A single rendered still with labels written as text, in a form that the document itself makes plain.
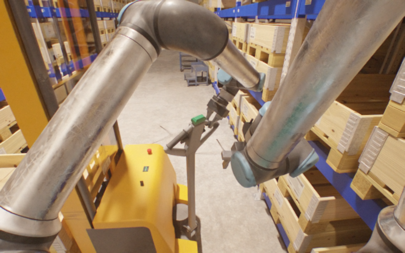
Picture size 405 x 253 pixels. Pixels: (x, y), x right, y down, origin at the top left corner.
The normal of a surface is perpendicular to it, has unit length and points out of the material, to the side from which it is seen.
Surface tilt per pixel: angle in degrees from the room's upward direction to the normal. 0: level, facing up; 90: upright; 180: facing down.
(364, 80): 90
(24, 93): 90
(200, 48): 120
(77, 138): 67
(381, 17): 108
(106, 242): 90
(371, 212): 90
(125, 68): 73
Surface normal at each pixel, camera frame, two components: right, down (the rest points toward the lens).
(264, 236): 0.01, -0.88
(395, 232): -0.76, -0.63
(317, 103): -0.11, 0.73
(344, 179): -1.00, 0.04
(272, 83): 0.09, 0.47
